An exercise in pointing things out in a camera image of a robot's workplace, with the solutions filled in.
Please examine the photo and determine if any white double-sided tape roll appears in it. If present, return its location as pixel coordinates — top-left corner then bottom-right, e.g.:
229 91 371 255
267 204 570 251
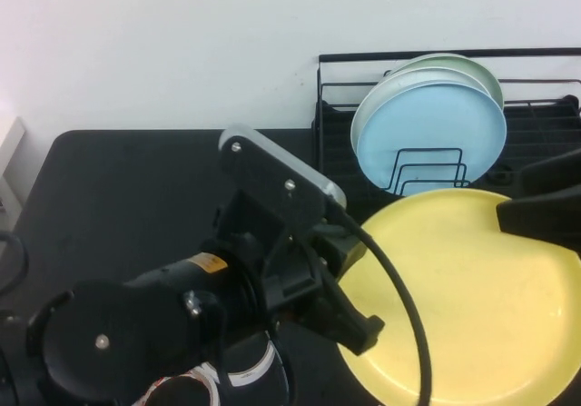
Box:
224 341 280 389
143 362 222 406

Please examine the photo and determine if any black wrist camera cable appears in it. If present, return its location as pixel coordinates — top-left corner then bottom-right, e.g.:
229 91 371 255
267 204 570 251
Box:
333 200 434 406

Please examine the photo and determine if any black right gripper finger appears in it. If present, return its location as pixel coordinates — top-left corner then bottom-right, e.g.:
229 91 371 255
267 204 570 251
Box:
495 180 581 256
518 147 581 196

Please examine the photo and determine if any light blue plate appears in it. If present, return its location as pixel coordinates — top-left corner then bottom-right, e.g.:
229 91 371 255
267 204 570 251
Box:
356 83 508 197

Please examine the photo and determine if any pale green plate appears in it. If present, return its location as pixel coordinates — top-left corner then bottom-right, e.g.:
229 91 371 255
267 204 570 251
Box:
385 53 505 111

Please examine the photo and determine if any black arm base cable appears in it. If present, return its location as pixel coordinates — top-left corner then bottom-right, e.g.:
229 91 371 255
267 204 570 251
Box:
0 230 30 296

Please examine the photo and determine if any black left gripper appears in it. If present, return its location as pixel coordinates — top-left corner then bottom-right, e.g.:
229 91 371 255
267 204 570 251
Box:
212 189 386 358

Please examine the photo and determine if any pale grey plate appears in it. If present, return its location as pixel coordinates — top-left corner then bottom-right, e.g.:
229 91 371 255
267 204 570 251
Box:
350 65 495 153

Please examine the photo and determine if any yellow plastic plate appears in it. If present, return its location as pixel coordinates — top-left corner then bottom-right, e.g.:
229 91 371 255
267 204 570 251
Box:
335 188 581 406

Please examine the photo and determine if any black wire dish rack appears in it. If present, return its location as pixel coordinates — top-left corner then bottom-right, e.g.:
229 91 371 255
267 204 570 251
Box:
310 47 581 214

